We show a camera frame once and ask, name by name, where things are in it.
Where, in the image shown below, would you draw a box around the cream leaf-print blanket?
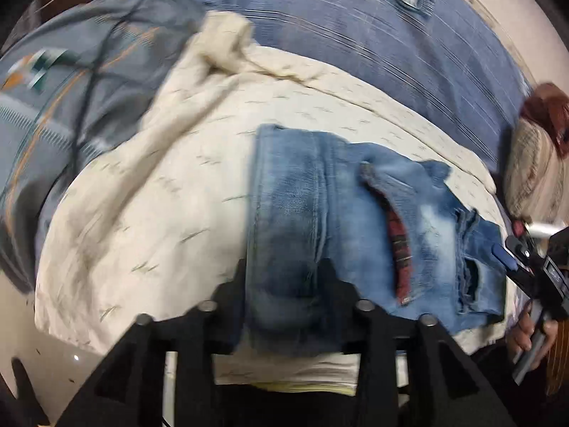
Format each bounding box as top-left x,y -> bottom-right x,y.
34,11 -> 519,392

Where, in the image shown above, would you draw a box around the grey patterned bed sheet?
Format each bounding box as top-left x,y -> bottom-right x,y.
0,0 -> 207,276

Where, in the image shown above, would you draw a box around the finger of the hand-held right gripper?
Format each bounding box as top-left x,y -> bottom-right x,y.
491,244 -> 521,279
506,235 -> 535,264

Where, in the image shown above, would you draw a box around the person's right hand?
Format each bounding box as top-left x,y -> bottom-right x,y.
507,307 -> 560,365

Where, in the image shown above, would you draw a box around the beige striped floral pillow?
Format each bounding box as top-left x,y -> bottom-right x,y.
504,118 -> 569,232

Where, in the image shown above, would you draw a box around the faded blue jeans pants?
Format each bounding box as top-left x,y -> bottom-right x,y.
244,123 -> 507,359

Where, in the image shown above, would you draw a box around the black cable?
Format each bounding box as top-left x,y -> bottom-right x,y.
71,9 -> 134,161

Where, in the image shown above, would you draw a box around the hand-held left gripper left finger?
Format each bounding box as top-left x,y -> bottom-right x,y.
58,258 -> 247,427

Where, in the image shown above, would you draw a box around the blue plaid quilt with crest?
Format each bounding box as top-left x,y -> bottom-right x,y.
166,0 -> 534,174

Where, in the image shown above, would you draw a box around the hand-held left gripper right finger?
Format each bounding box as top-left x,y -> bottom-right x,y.
318,258 -> 519,427

